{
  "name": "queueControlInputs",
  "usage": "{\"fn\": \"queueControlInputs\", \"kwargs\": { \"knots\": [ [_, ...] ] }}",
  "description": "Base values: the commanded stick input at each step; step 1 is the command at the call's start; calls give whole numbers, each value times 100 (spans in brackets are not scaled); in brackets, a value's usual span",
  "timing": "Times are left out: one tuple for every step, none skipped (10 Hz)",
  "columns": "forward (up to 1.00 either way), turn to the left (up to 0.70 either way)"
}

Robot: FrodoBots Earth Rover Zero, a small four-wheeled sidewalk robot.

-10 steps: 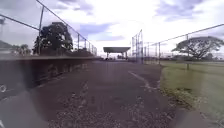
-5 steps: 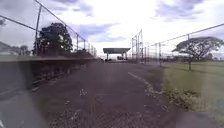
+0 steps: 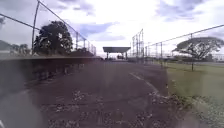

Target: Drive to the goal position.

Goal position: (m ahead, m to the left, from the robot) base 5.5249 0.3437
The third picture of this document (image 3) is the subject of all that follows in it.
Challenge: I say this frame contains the distant trees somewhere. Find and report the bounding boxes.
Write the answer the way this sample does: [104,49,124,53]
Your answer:
[9,43,33,56]

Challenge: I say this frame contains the tall backstop fence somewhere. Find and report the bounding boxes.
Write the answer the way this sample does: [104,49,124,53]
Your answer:
[131,28,145,62]

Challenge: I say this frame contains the grass field beside fence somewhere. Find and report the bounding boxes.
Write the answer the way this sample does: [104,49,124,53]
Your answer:
[155,61,224,128]

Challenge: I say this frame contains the dark round tree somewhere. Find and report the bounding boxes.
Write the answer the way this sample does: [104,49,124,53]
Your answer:
[32,20,74,56]

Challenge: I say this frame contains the chain-link fence with posts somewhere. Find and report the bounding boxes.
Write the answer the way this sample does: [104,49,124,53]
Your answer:
[143,23,224,72]

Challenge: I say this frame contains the tall chain-link fence with screen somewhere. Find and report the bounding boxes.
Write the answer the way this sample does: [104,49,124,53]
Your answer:
[0,0,103,98]

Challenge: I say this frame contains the dark asphalt path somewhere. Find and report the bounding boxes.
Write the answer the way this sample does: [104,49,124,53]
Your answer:
[0,61,201,128]

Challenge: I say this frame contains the flat-roofed shelter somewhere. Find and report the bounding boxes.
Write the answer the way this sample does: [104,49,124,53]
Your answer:
[102,46,132,61]

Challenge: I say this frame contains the broad flat-crowned tree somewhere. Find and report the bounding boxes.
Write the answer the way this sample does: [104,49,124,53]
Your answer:
[172,36,224,62]

